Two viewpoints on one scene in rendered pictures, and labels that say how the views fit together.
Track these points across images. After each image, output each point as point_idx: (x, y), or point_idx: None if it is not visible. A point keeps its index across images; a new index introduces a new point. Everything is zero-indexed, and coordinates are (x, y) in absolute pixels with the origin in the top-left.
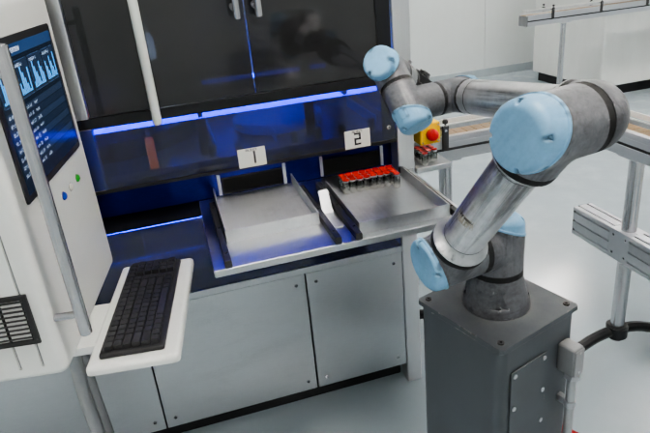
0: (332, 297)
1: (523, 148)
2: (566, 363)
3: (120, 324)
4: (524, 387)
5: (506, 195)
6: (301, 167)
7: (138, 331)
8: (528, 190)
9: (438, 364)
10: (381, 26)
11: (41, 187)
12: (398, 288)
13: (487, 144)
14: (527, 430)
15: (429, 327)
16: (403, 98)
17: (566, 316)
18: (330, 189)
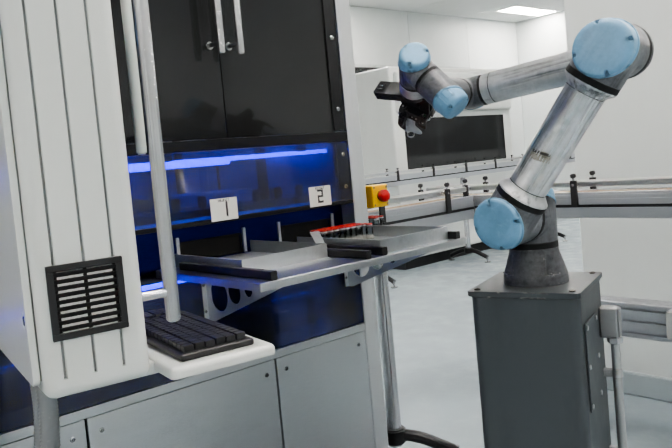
0: (302, 390)
1: (610, 52)
2: (610, 325)
3: (179, 336)
4: (591, 345)
5: (584, 113)
6: (260, 233)
7: (211, 333)
8: (599, 108)
9: (500, 357)
10: (334, 85)
11: (156, 119)
12: (365, 376)
13: (415, 221)
14: (597, 401)
15: (485, 317)
16: (444, 81)
17: (599, 279)
18: (310, 241)
